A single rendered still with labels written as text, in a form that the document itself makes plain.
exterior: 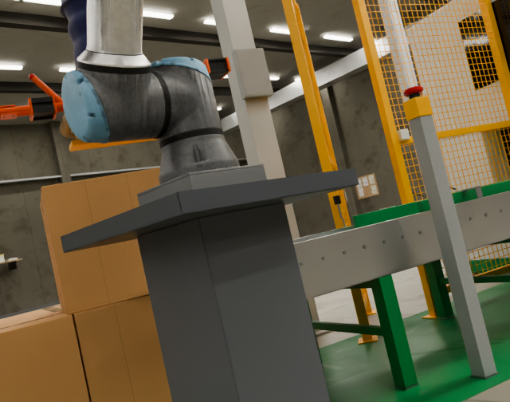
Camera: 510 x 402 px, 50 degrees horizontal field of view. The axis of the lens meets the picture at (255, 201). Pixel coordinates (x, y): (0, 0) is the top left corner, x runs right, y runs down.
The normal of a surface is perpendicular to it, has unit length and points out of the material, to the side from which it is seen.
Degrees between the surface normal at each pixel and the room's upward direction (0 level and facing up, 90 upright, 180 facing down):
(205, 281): 90
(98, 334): 90
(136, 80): 119
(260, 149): 90
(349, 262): 90
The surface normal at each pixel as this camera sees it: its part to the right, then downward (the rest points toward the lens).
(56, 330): 0.43, -0.15
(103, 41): -0.17, 0.32
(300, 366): 0.65, -0.20
